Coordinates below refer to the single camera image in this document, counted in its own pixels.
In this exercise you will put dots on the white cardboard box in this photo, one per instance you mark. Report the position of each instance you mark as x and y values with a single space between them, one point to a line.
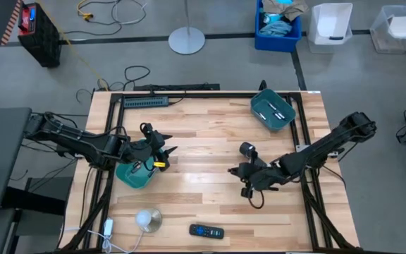
400 27

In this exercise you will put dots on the left wrist camera yellow tag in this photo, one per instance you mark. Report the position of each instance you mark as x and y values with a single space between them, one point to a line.
159 164

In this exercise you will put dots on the teal plastic bin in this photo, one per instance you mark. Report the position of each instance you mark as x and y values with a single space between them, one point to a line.
271 123
136 180

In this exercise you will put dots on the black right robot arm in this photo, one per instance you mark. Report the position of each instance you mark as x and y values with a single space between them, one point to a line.
330 148

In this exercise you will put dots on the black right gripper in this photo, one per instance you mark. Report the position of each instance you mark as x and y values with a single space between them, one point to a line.
264 178

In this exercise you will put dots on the black clamp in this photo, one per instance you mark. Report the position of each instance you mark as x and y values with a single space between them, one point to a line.
262 85

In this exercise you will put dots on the black remote control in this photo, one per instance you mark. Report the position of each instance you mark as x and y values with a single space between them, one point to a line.
206 231

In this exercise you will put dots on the blue plastic crate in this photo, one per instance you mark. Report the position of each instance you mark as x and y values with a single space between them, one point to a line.
277 44

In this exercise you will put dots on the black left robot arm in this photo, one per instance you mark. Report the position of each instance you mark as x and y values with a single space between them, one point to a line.
83 143

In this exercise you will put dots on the grey-blue cloth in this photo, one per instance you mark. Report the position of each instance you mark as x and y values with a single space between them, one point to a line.
275 29

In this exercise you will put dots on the clear plastic bin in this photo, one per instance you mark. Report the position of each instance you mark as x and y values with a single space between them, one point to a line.
381 42

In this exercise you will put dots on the grey round floor stand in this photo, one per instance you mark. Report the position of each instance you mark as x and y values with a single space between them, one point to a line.
186 40

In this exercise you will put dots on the grey multiport hub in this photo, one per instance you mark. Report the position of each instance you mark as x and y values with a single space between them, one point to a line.
146 102

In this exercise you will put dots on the red black equipment box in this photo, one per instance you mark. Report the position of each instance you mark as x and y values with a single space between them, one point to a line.
41 42

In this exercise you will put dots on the white plastic bin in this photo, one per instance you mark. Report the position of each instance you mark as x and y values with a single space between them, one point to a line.
330 21

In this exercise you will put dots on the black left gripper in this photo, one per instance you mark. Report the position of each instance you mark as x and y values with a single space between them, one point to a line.
153 143

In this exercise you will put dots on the brown cloth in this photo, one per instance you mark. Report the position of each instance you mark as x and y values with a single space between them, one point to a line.
287 8

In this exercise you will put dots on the white bulb silver base lamp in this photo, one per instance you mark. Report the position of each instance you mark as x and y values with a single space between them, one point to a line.
150 220

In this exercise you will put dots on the black desk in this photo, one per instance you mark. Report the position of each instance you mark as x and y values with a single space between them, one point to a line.
5 169

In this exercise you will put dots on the black power strip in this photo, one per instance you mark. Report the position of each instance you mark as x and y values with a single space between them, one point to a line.
175 87

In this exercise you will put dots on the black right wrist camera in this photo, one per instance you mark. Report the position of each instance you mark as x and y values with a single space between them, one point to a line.
247 192

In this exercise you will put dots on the black metal table frame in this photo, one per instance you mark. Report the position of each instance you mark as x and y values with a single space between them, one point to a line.
203 95

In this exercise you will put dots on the white power adapter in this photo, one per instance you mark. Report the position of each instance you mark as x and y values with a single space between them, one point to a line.
108 227

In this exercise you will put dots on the black silver-ringed flashlight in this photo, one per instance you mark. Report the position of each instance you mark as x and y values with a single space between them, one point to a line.
247 150

